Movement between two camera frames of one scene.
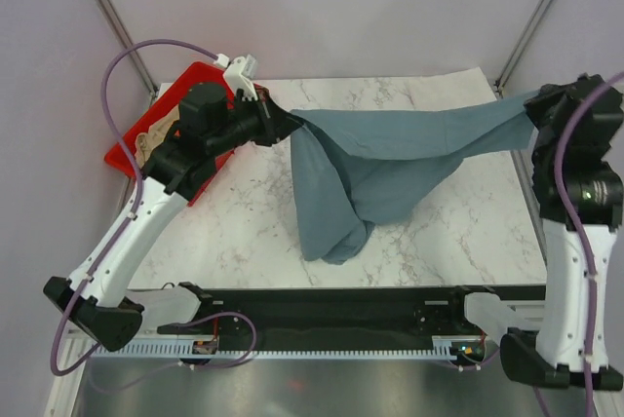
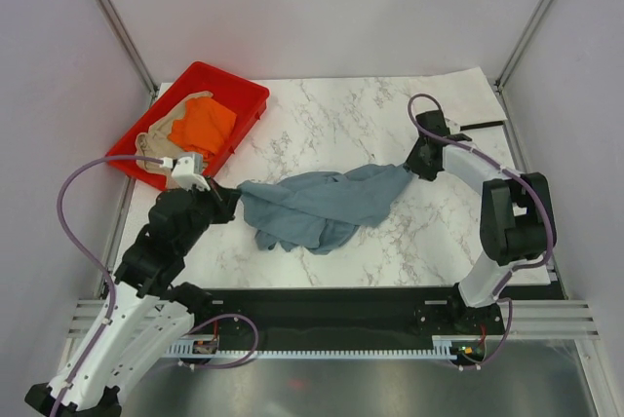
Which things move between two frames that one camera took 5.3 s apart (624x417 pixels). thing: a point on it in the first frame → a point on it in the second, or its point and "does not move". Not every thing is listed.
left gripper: (276, 123) → (224, 199)
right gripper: (538, 103) → (412, 163)
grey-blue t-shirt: (357, 168) → (320, 211)
